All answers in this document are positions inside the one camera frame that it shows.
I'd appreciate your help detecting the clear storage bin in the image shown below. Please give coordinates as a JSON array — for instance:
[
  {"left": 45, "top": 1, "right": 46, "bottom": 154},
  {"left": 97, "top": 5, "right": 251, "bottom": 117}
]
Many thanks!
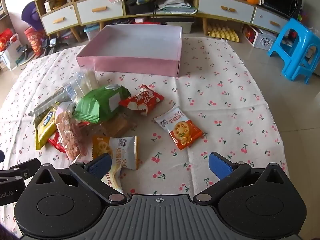
[{"left": 84, "top": 24, "right": 100, "bottom": 40}]

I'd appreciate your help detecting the pale yellow bread packet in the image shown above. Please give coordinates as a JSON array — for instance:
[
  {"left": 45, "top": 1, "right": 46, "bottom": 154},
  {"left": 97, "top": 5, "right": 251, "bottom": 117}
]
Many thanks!
[{"left": 100, "top": 164, "right": 127, "bottom": 195}]

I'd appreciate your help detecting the silver snack bar packet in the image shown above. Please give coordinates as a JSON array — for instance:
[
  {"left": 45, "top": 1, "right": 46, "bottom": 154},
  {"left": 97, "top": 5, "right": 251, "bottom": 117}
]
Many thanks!
[{"left": 33, "top": 87, "right": 68, "bottom": 118}]

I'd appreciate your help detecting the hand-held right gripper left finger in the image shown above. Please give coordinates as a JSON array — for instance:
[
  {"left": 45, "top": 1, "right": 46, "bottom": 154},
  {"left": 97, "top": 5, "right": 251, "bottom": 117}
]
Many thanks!
[{"left": 24, "top": 152, "right": 128, "bottom": 203}]

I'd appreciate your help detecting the white printed crate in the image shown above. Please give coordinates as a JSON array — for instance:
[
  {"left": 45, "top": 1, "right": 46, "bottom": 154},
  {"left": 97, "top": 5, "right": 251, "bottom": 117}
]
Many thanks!
[{"left": 250, "top": 27, "right": 278, "bottom": 53}]

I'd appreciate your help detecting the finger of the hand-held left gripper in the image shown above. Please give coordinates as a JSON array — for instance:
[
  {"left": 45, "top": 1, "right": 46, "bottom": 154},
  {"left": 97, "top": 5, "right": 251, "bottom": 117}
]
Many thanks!
[{"left": 0, "top": 158, "right": 42, "bottom": 183}]

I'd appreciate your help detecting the white storage bin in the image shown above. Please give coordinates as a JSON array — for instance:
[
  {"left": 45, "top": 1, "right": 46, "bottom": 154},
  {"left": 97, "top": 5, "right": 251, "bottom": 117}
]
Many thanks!
[{"left": 166, "top": 17, "right": 194, "bottom": 34}]

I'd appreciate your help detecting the clear pink nut candy packet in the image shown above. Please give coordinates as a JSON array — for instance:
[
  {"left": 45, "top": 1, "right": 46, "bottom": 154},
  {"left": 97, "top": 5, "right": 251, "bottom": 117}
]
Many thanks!
[{"left": 54, "top": 102, "right": 88, "bottom": 160}]

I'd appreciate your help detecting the golden brown snack packet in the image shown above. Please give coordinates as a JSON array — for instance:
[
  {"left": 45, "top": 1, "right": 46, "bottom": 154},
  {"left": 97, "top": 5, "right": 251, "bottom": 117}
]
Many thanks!
[{"left": 99, "top": 114, "right": 138, "bottom": 137}]

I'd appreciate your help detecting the yellow egg tray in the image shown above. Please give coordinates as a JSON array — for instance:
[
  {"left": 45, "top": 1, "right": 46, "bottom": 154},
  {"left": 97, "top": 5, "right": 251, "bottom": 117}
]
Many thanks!
[{"left": 208, "top": 22, "right": 240, "bottom": 42}]

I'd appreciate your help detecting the black bag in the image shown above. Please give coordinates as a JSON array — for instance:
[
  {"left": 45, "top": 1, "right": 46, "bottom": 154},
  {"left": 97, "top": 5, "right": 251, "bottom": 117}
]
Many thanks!
[{"left": 125, "top": 0, "right": 159, "bottom": 15}]

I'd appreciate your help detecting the wooden shelf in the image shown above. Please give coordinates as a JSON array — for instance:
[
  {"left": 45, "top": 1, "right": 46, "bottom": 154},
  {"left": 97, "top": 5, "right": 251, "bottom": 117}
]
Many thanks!
[{"left": 0, "top": 0, "right": 12, "bottom": 34}]

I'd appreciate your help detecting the pile of papers and bags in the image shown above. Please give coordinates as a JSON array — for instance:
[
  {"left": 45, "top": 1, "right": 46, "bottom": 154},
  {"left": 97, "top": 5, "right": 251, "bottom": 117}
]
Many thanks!
[{"left": 157, "top": 0, "right": 198, "bottom": 14}]

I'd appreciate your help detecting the green snack packet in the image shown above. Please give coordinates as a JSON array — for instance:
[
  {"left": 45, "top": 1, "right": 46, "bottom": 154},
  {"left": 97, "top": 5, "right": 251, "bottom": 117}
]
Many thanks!
[{"left": 72, "top": 84, "right": 132, "bottom": 124}]

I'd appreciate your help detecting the white paper bag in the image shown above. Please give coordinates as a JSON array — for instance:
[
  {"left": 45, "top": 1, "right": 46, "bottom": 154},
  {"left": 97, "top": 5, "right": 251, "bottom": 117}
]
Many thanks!
[{"left": 0, "top": 34, "right": 24, "bottom": 70}]

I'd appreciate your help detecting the white cabinet drawer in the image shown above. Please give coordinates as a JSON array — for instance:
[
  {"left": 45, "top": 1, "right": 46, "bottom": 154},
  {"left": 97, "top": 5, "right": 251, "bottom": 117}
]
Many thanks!
[
  {"left": 199, "top": 0, "right": 255, "bottom": 24},
  {"left": 251, "top": 7, "right": 290, "bottom": 33},
  {"left": 41, "top": 10, "right": 79, "bottom": 34},
  {"left": 76, "top": 0, "right": 124, "bottom": 25}
]

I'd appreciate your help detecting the clear white rice cake packet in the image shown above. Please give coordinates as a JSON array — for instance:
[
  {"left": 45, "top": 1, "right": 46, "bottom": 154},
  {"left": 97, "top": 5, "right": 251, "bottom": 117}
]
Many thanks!
[
  {"left": 62, "top": 76, "right": 87, "bottom": 103},
  {"left": 80, "top": 69, "right": 98, "bottom": 97}
]

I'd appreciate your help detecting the yellow snack packet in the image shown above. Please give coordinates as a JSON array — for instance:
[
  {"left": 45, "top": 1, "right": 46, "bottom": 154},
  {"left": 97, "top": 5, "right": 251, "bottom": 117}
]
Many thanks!
[{"left": 35, "top": 106, "right": 58, "bottom": 150}]

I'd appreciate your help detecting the red and white snack packet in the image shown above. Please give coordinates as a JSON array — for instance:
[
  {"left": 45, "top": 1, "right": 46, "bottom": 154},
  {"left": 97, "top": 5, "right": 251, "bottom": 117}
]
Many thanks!
[{"left": 119, "top": 84, "right": 164, "bottom": 117}]

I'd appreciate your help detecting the blue plastic stool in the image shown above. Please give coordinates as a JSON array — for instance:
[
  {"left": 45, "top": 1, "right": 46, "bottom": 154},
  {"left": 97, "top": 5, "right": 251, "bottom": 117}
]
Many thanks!
[{"left": 267, "top": 17, "right": 320, "bottom": 85}]

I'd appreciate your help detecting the pink cardboard box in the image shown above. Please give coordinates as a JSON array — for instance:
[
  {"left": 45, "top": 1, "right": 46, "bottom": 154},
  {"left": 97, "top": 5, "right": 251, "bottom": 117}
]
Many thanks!
[{"left": 76, "top": 25, "right": 183, "bottom": 77}]

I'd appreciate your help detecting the cherry print cloth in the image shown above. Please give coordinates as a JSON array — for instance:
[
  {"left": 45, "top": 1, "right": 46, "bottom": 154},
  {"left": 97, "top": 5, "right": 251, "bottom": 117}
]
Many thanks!
[{"left": 0, "top": 36, "right": 290, "bottom": 240}]

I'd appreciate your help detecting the black hanging cable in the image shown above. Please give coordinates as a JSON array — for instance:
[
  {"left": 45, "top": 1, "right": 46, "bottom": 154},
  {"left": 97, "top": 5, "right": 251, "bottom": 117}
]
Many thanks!
[{"left": 151, "top": 0, "right": 160, "bottom": 25}]

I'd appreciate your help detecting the red printed gift bag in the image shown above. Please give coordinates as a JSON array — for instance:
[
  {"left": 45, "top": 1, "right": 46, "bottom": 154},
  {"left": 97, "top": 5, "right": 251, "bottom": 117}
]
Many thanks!
[{"left": 24, "top": 26, "right": 48, "bottom": 55}]

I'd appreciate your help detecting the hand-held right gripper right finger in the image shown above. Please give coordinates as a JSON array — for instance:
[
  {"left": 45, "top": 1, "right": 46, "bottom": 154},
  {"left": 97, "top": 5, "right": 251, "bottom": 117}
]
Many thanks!
[{"left": 193, "top": 152, "right": 299, "bottom": 204}]

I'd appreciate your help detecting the purple fabric item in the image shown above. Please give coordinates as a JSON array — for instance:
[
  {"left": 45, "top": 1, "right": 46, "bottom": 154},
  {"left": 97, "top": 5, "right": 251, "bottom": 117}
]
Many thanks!
[{"left": 21, "top": 1, "right": 48, "bottom": 33}]

